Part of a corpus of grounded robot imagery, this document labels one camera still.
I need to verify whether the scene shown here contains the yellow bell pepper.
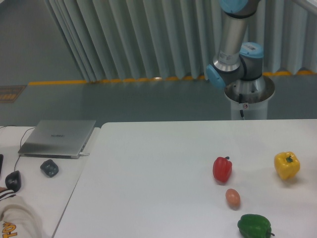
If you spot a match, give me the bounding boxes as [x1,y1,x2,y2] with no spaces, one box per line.
[274,151,301,180]

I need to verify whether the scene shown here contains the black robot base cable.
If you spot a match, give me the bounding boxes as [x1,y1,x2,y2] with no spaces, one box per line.
[238,93,246,120]

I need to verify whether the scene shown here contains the silver closed laptop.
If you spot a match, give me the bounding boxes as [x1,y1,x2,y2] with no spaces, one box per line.
[18,120,96,159]

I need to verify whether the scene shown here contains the thin black mouse cable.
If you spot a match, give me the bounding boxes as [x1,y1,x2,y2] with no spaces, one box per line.
[0,125,37,175]

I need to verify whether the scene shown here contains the black power adapter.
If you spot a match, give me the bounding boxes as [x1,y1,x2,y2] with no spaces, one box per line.
[40,159,59,178]

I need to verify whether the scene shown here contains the brown egg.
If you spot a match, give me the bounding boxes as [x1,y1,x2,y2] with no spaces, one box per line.
[225,188,241,207]

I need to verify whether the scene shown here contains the red bell pepper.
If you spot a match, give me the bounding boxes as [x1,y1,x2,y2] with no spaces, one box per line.
[212,156,232,183]

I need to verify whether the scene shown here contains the black computer mouse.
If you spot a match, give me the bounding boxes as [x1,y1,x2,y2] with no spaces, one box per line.
[5,171,22,192]

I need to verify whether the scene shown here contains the white sleeved forearm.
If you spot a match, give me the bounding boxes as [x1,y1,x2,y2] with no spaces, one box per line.
[0,187,42,238]

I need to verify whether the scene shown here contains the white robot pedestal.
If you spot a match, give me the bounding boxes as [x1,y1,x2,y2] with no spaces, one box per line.
[224,76,275,120]

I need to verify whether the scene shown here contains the green bell pepper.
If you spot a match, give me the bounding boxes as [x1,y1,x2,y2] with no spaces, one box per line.
[237,214,275,238]

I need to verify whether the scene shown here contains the pale pleated curtain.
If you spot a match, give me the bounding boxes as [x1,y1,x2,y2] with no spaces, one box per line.
[46,0,317,82]

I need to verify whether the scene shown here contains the black keyboard edge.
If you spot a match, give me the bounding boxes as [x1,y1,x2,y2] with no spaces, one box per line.
[0,154,4,176]

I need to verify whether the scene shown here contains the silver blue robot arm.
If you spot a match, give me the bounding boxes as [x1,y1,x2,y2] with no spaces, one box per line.
[206,0,317,89]

